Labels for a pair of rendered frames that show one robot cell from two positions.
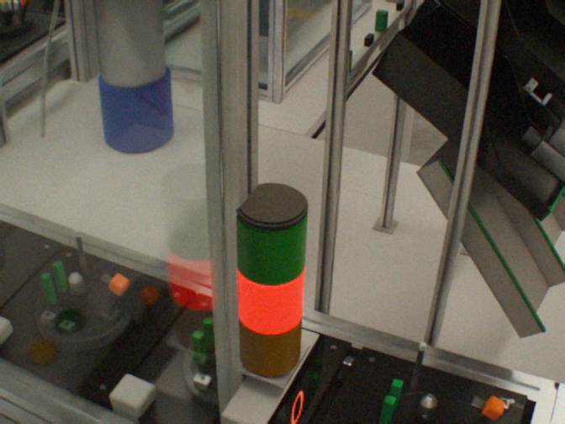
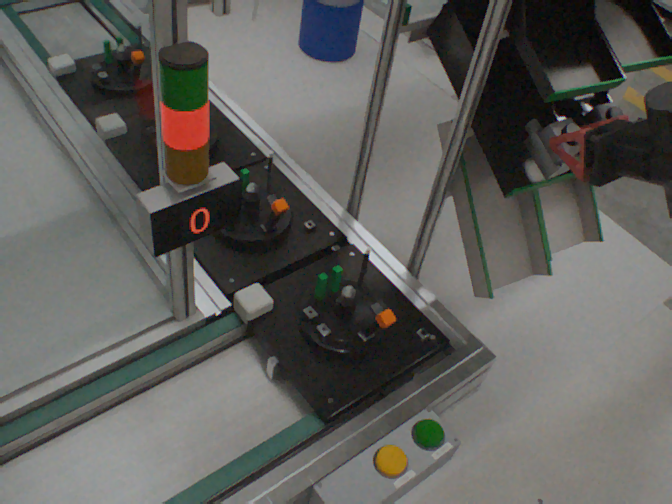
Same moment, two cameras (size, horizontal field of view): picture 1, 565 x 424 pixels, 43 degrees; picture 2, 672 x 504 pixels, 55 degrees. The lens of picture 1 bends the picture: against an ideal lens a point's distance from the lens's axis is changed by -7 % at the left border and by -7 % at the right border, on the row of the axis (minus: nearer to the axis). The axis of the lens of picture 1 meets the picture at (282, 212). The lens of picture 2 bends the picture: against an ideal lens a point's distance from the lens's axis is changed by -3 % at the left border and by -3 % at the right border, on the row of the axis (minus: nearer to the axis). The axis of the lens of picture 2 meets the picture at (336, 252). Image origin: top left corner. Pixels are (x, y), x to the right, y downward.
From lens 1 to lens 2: 0.37 m
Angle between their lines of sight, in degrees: 18
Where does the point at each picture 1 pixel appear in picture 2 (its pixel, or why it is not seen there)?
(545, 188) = (531, 177)
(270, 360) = (173, 168)
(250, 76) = not seen: outside the picture
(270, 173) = (403, 112)
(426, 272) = not seen: hidden behind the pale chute
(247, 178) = (176, 32)
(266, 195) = (184, 47)
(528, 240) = (527, 225)
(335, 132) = (381, 68)
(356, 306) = (394, 226)
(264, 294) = (167, 114)
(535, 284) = (517, 264)
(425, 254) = not seen: hidden behind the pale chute
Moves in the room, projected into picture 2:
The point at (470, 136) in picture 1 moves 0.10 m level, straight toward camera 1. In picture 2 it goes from (466, 103) to (421, 128)
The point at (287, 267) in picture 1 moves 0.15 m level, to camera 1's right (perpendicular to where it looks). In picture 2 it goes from (180, 99) to (308, 157)
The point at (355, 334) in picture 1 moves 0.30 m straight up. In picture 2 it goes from (357, 234) to (390, 89)
